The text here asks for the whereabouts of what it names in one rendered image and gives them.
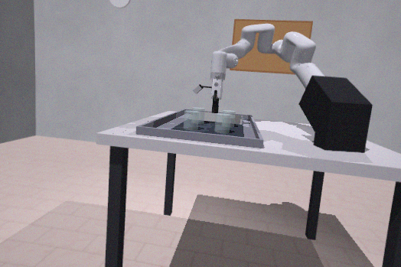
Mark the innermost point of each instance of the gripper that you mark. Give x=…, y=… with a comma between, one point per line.
x=216, y=93

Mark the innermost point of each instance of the clear glass jar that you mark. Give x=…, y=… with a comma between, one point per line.
x=232, y=118
x=201, y=114
x=191, y=120
x=222, y=123

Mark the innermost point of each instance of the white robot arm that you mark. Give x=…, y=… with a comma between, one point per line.
x=295, y=49

